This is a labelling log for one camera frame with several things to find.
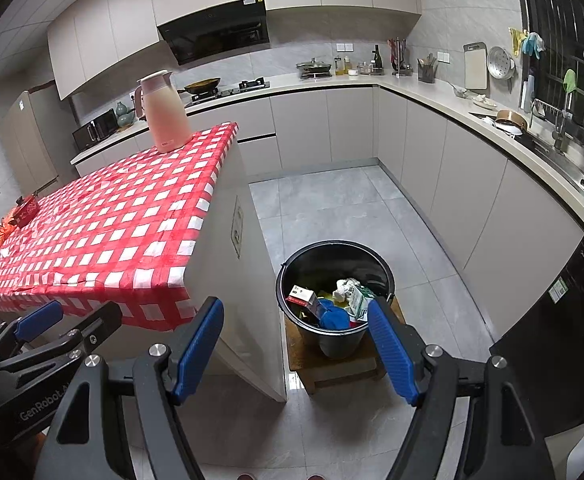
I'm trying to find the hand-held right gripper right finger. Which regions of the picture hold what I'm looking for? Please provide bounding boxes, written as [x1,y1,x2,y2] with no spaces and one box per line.
[368,296,556,480]

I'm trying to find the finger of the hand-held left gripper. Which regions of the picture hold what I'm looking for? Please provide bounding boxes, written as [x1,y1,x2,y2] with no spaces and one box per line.
[69,301,124,357]
[0,301,65,357]

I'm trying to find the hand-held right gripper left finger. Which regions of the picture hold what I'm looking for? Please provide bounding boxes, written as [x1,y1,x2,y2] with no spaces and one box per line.
[38,296,225,480]

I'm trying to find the green and white carton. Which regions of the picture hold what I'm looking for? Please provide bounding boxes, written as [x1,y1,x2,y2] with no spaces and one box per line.
[347,282,380,323]

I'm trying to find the blue knitted cloth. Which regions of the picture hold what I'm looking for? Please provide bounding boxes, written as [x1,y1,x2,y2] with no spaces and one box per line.
[317,298,353,331]

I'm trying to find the white tissue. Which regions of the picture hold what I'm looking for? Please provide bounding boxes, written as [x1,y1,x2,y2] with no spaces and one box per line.
[333,278,360,301]

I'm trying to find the red and white box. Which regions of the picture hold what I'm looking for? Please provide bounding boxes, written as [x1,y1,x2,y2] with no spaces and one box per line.
[287,284,319,318]

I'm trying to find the black bucket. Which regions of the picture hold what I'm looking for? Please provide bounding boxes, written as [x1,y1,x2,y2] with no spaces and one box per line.
[276,240,397,361]

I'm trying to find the wooden stool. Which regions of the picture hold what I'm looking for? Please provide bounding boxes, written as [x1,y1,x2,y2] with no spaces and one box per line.
[284,300,407,395]

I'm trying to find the red checkered tablecloth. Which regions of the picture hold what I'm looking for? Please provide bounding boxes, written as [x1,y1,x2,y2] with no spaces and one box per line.
[0,121,240,333]

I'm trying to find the beige kitchen island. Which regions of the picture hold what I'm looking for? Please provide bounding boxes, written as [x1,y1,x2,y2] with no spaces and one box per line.
[172,137,289,403]

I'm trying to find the small red pot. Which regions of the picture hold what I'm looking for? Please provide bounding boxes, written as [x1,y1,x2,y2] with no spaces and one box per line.
[14,194,41,227]

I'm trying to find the island socket panel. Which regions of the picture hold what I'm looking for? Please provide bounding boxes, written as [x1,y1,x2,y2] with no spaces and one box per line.
[229,195,245,260]

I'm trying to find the black built-in dishwasher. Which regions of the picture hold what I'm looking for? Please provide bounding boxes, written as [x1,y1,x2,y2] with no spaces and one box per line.
[489,232,584,441]

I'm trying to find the beige refrigerator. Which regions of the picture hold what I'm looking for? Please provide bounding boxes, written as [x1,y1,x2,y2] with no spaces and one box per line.
[0,91,75,196]

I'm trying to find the beige kitchen counter cabinets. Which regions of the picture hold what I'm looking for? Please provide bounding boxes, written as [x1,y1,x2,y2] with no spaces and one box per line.
[72,72,584,341]

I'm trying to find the black microwave oven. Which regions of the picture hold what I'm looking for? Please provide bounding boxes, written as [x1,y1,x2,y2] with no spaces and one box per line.
[72,108,118,151]

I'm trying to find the pink thermos jug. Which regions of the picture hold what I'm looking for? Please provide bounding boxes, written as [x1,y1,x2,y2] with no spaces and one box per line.
[133,70,193,155]

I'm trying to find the kitchen sink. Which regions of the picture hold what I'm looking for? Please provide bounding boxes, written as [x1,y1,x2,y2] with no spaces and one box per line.
[516,130,584,196]

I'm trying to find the brown round pot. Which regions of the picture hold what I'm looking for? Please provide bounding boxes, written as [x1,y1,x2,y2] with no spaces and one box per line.
[494,108,527,136]

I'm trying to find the metal faucet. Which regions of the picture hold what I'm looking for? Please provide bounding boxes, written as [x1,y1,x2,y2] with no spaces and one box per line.
[532,99,570,153]

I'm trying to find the dark chopstick holder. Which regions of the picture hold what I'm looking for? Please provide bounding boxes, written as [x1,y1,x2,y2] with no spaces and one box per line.
[417,52,438,83]

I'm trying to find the white detergent bottle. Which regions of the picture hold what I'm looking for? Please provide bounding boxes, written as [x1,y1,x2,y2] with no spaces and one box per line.
[520,74,535,113]

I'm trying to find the kitchen utensil holder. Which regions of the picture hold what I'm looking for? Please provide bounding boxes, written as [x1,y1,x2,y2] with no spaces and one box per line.
[388,37,413,76]

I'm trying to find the metal lidded pan on rack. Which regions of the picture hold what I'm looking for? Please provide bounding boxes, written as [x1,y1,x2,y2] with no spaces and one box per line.
[296,57,333,80]

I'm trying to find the white cutting board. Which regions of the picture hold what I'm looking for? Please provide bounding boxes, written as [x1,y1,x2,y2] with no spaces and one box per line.
[462,41,488,90]

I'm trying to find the perforated metal steamer plate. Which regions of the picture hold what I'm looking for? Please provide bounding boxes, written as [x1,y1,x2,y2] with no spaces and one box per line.
[486,46,516,80]

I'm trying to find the dark window grille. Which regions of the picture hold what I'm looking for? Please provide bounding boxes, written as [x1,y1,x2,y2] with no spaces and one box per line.
[514,0,584,151]

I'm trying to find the wok with wooden handle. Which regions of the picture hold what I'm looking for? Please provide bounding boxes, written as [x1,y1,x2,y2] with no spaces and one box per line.
[179,77,221,96]

